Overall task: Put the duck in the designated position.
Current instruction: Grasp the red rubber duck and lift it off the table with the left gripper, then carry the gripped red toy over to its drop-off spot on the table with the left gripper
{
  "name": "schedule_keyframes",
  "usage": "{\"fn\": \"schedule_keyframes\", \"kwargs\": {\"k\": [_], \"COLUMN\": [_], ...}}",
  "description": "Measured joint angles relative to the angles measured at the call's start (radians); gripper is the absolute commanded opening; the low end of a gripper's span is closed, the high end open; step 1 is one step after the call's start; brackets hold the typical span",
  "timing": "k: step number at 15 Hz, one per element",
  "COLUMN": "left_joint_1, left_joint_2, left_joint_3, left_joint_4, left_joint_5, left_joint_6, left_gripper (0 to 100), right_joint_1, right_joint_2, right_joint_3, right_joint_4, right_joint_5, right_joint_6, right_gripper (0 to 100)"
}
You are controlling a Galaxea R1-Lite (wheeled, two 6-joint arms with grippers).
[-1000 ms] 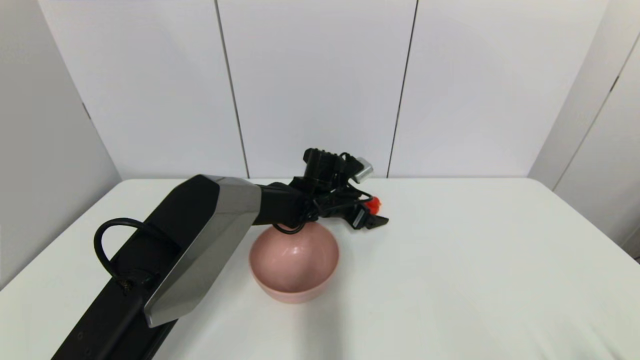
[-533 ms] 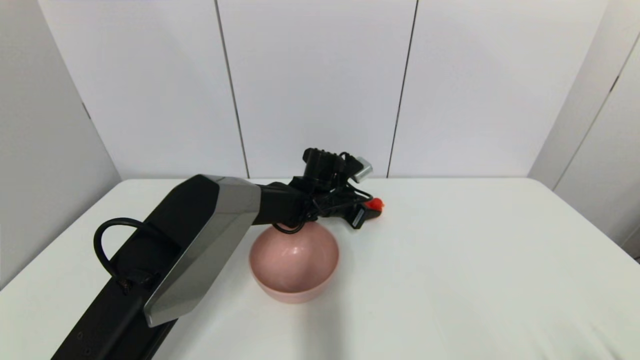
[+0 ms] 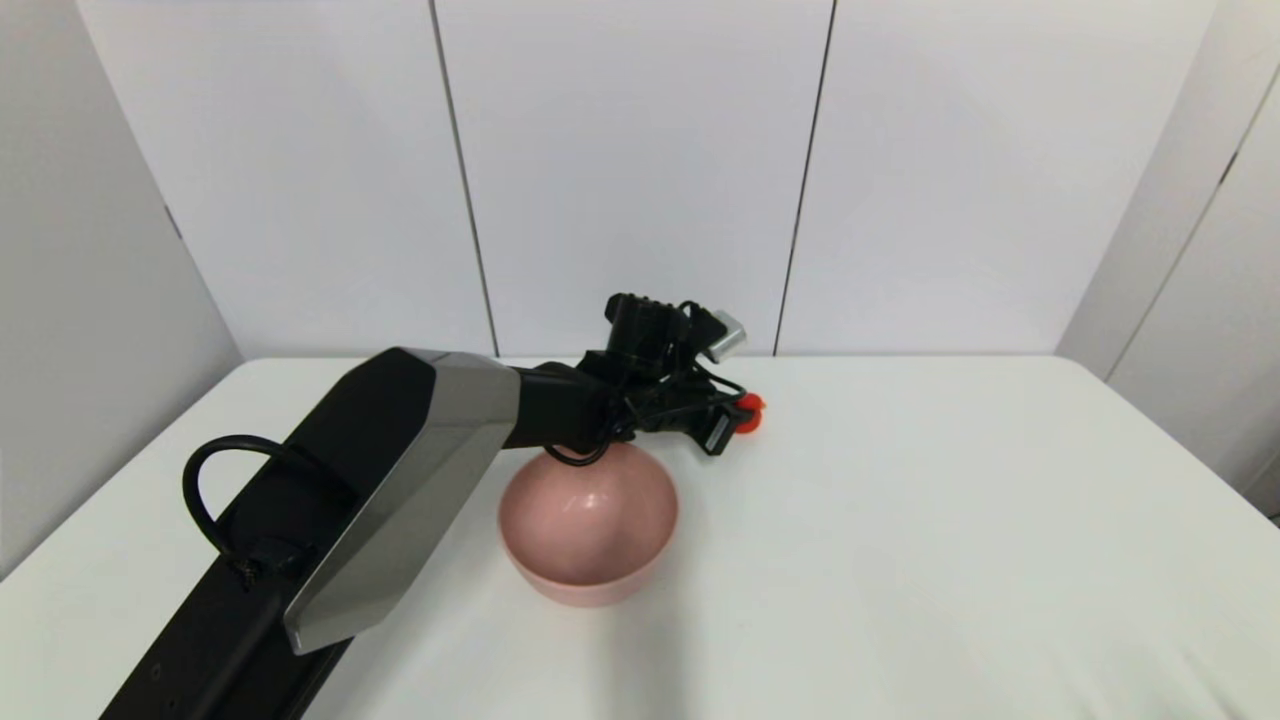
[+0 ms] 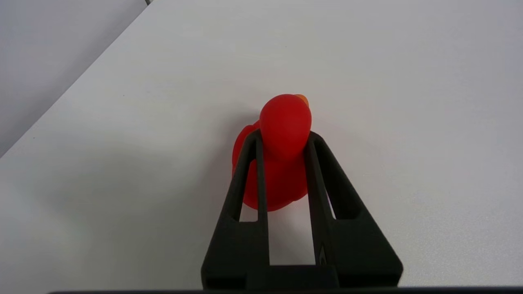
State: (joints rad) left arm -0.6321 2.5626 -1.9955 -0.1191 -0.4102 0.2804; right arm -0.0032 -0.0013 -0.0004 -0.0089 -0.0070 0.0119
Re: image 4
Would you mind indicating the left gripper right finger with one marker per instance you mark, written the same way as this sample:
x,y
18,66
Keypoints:
x,y
355,249

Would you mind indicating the red rubber duck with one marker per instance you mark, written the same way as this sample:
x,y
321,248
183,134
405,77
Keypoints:
x,y
284,126

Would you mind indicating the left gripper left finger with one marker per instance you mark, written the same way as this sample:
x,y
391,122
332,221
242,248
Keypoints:
x,y
239,245

